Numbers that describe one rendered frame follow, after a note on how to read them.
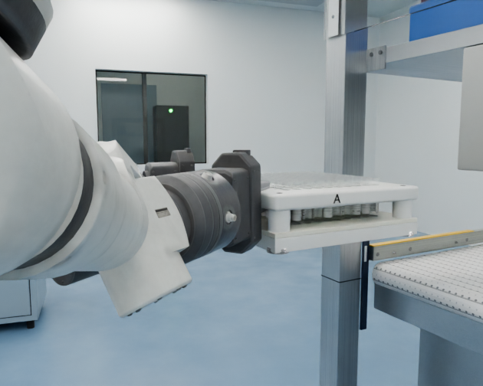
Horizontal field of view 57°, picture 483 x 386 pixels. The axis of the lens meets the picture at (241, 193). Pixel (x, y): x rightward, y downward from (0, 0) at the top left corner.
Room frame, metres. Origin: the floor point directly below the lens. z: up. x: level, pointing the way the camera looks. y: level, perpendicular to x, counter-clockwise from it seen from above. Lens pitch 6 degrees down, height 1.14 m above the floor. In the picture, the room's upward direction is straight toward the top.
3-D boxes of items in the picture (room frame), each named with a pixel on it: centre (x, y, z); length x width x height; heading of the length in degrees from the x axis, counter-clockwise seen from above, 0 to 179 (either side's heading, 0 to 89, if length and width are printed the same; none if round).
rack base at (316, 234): (0.68, -0.09, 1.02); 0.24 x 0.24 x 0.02; 29
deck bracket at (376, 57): (0.91, -0.27, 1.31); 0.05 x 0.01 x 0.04; 29
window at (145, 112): (5.65, 1.10, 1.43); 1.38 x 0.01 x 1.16; 109
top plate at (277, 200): (0.68, -0.09, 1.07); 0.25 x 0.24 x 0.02; 29
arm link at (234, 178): (0.49, 0.03, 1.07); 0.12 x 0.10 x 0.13; 151
